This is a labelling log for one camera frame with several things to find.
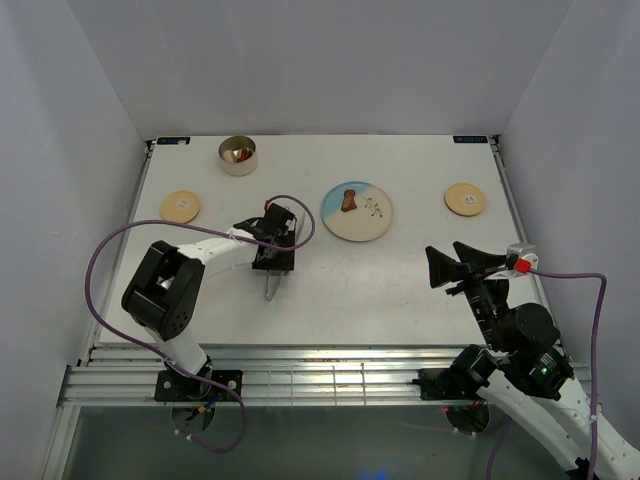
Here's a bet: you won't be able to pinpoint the left wooden lid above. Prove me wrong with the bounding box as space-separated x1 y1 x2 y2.
159 190 201 224

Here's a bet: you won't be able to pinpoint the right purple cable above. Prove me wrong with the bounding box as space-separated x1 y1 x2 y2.
487 264 609 480

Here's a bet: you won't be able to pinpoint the right blue label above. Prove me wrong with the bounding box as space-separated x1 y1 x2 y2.
453 135 488 144

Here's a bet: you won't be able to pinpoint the meat piece on bone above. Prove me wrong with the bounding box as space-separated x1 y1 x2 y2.
341 189 357 213

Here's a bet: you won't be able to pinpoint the near steel lunch bowl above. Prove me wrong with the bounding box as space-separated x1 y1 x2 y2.
157 277 174 290

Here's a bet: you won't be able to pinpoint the wooden lid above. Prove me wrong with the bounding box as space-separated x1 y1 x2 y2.
159 190 201 224
444 183 488 217

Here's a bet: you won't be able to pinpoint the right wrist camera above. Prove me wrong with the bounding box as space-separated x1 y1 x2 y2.
505 242 539 278

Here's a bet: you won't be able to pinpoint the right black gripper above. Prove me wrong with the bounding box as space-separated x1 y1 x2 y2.
423 240 507 350

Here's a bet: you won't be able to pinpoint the left blue label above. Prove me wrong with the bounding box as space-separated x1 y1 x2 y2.
156 137 191 146

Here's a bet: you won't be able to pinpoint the far steel lunch bowl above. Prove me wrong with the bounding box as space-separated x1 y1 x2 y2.
218 135 259 176

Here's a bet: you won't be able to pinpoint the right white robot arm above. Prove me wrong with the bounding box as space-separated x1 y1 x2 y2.
412 241 639 479

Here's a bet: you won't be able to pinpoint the blue label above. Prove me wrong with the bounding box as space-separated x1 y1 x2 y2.
156 137 191 146
453 135 488 144

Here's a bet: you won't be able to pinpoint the right wooden lid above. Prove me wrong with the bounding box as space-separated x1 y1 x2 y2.
444 183 488 217

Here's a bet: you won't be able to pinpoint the ceramic food plate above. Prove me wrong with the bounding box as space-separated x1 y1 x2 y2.
321 181 394 242

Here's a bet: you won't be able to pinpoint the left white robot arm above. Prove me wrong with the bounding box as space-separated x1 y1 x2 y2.
121 204 306 400

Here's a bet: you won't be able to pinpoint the steel lunch bowl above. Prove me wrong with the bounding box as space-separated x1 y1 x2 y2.
218 135 259 176
157 277 174 290

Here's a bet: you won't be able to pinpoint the steel tongs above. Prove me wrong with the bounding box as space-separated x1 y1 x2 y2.
265 270 285 302

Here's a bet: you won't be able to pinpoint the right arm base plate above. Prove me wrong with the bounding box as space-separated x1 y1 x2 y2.
411 368 490 400

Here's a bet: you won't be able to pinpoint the red sausage piece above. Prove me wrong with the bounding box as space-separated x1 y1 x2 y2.
237 148 252 163

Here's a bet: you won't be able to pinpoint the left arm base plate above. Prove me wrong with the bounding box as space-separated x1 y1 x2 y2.
154 368 244 404

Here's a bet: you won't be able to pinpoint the rice ball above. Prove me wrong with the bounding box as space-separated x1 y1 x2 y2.
222 150 237 163

